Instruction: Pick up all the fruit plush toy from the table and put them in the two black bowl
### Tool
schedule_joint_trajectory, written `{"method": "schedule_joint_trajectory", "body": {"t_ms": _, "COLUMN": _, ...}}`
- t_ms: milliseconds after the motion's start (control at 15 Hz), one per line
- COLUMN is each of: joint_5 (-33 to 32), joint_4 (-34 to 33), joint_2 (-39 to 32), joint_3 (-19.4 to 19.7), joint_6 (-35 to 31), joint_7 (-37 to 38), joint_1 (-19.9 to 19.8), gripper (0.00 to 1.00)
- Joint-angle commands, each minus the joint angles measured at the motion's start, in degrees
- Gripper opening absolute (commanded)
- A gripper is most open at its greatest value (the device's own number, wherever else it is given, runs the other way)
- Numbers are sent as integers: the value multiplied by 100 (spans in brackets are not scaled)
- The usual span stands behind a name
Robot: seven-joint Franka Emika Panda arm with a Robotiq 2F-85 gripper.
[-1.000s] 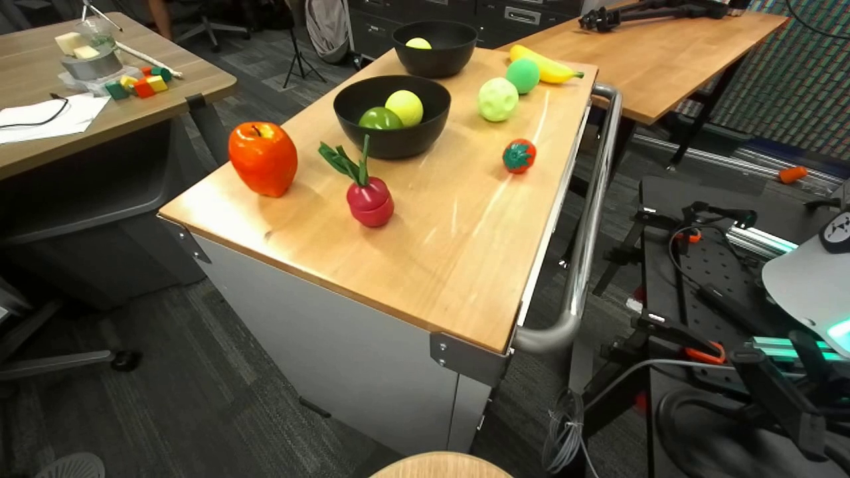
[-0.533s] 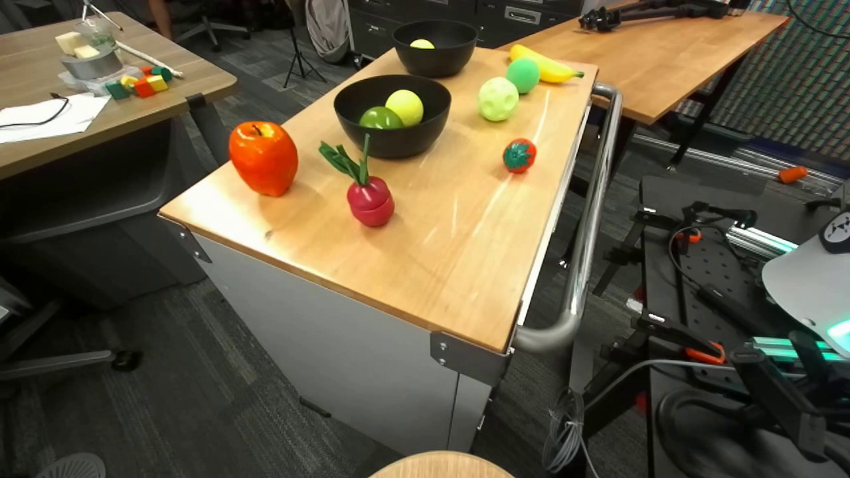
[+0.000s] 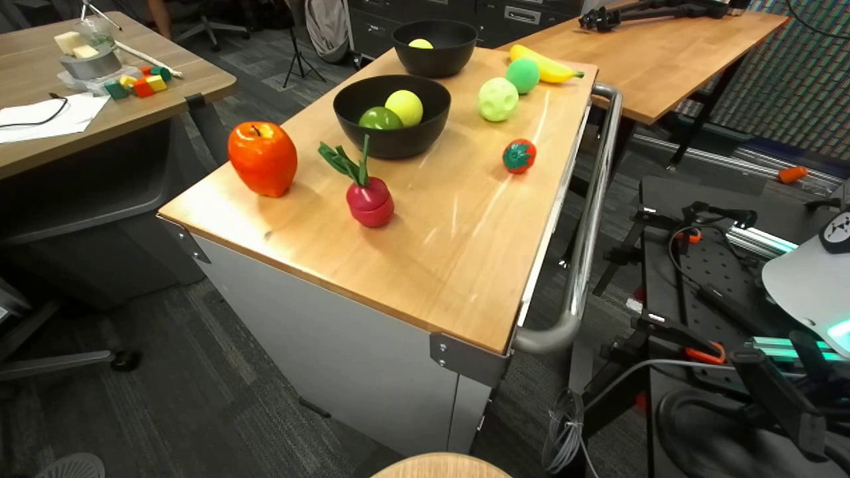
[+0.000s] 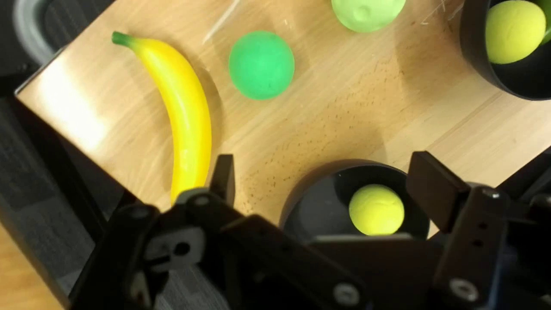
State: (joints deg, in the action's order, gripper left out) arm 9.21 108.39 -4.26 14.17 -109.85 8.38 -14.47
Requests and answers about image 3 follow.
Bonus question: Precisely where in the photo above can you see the smooth green ball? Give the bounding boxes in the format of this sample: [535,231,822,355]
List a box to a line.
[503,56,545,99]

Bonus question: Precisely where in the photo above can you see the red radish toy green leaves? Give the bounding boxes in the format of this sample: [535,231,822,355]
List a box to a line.
[315,129,397,231]

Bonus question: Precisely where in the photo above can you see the orange apple toy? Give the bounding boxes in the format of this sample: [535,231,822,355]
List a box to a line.
[225,120,300,198]

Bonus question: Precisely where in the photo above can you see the clear plastic container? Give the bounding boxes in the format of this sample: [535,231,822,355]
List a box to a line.
[53,14,124,81]

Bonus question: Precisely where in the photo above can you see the black office chair base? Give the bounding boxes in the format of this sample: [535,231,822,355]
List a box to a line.
[0,274,142,381]

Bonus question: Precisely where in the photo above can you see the yellow banana toy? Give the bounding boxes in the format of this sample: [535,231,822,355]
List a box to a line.
[503,42,586,88]

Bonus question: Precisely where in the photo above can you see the white tool cart body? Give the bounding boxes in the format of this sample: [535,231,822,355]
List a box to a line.
[181,222,511,460]

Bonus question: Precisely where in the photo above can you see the green pepper toy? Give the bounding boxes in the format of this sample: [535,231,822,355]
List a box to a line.
[355,103,407,132]

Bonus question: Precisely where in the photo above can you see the white paper sheets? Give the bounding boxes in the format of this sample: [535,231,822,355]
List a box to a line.
[0,91,113,146]

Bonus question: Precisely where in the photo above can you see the long wooden table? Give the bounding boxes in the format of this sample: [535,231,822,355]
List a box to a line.
[499,8,790,126]

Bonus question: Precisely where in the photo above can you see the black bowl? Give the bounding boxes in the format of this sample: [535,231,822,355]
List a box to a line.
[389,18,480,79]
[331,72,453,161]

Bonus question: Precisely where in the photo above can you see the light green dimpled ball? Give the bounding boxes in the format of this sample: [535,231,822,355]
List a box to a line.
[476,75,523,124]

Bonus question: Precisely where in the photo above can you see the round wooden stool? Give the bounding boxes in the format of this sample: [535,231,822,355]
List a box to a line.
[368,448,514,478]

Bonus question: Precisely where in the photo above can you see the black metal robot stand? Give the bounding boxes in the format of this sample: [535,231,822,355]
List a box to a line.
[565,176,850,478]

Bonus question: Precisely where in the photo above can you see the green patterned partition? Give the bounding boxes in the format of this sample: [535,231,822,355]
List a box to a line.
[707,0,850,161]

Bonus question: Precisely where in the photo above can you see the black standing camera tripod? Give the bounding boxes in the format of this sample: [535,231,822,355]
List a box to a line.
[280,0,329,91]

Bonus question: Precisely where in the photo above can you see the white plastic rod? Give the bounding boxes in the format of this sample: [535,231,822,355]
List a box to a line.
[113,36,186,79]

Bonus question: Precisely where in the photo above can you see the wooden office desk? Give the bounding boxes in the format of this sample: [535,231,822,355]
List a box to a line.
[0,8,238,308]

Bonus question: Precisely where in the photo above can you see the red tomato toy green top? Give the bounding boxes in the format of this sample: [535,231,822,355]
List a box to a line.
[499,136,539,176]

